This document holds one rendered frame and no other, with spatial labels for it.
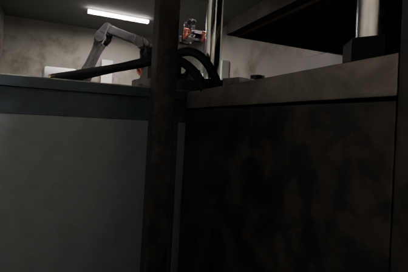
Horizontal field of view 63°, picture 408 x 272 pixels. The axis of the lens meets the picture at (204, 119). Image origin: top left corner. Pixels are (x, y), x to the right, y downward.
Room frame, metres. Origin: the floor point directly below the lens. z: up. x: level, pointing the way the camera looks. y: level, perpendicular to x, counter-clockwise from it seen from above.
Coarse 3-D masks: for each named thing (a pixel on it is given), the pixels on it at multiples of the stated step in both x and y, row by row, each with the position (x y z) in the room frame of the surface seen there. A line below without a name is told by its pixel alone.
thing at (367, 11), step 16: (208, 0) 1.18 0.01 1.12; (368, 0) 0.55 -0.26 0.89; (384, 0) 0.54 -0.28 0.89; (208, 16) 1.17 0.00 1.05; (368, 16) 0.55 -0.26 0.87; (384, 16) 0.54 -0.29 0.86; (208, 32) 1.17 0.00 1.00; (368, 32) 0.54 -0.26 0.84; (384, 32) 0.54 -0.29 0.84; (208, 48) 1.17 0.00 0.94; (352, 48) 0.55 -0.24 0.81; (368, 48) 0.53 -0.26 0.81; (384, 48) 0.52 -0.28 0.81; (208, 80) 1.15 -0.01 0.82
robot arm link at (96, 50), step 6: (108, 36) 2.00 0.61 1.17; (96, 42) 1.97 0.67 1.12; (102, 42) 1.96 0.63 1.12; (108, 42) 2.01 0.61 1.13; (96, 48) 1.97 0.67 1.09; (102, 48) 1.99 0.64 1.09; (90, 54) 1.98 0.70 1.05; (96, 54) 1.98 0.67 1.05; (90, 60) 1.98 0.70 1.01; (96, 60) 2.00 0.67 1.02; (84, 66) 1.98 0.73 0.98; (90, 66) 1.98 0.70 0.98; (90, 78) 2.03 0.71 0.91
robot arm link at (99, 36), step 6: (108, 24) 1.94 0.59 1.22; (102, 30) 1.95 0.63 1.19; (108, 30) 1.95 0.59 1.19; (114, 30) 1.95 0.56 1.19; (120, 30) 1.95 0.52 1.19; (96, 36) 1.95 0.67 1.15; (102, 36) 1.95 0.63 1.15; (114, 36) 2.00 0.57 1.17; (120, 36) 1.94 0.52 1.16; (126, 36) 1.94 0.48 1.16; (132, 36) 1.92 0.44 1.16; (138, 36) 1.91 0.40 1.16; (132, 42) 1.92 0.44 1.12; (144, 42) 1.92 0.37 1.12
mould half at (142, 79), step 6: (150, 66) 1.50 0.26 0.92; (144, 72) 1.55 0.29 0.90; (150, 72) 1.50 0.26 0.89; (138, 78) 1.67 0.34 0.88; (144, 78) 1.54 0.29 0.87; (150, 78) 1.44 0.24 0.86; (186, 78) 1.57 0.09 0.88; (192, 78) 1.58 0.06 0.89; (132, 84) 1.82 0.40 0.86; (144, 84) 1.54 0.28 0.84; (180, 84) 1.43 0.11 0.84; (186, 84) 1.44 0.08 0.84; (192, 84) 1.45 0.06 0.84; (192, 90) 1.45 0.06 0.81
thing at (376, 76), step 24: (312, 72) 0.60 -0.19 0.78; (336, 72) 0.55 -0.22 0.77; (360, 72) 0.50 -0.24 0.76; (384, 72) 0.47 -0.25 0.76; (192, 96) 1.16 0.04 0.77; (216, 96) 0.98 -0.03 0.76; (240, 96) 0.84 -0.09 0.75; (264, 96) 0.74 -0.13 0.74; (288, 96) 0.66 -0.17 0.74; (312, 96) 0.60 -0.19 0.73; (336, 96) 0.55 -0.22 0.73; (360, 96) 0.50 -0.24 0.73; (384, 96) 0.46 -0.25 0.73
